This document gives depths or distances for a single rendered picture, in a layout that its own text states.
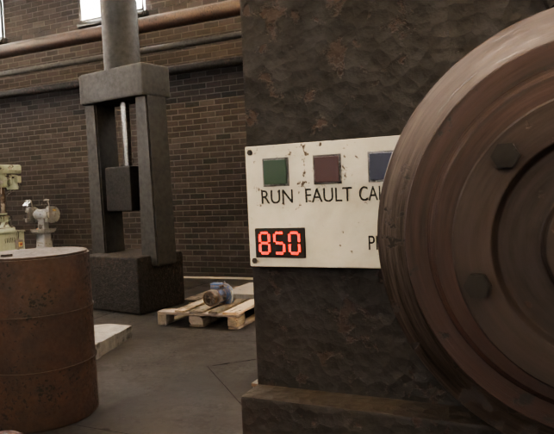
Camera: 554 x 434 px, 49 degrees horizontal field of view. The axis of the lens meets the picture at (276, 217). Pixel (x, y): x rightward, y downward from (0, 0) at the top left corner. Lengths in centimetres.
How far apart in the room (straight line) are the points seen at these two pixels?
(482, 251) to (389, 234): 14
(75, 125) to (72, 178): 78
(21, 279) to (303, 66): 250
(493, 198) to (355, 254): 31
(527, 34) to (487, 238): 22
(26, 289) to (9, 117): 717
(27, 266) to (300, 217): 245
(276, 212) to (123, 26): 557
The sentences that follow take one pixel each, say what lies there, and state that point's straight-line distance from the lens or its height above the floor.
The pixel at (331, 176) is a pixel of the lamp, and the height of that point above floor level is 119.
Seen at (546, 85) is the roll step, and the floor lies 126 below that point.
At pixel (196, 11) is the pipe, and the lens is 736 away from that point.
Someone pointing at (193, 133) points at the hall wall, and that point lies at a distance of 805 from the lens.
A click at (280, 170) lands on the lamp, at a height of 120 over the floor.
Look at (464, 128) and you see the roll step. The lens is 66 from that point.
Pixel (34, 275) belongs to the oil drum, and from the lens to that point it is 322.
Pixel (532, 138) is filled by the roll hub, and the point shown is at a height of 121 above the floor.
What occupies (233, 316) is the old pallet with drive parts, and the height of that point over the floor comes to 11.
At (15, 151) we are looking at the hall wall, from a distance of 1013.
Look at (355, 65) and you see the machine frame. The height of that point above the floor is 134.
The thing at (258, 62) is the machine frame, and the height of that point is 137.
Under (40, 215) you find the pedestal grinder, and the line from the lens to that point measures 920.
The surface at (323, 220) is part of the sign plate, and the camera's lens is 86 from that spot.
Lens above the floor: 118
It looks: 3 degrees down
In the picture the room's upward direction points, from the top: 3 degrees counter-clockwise
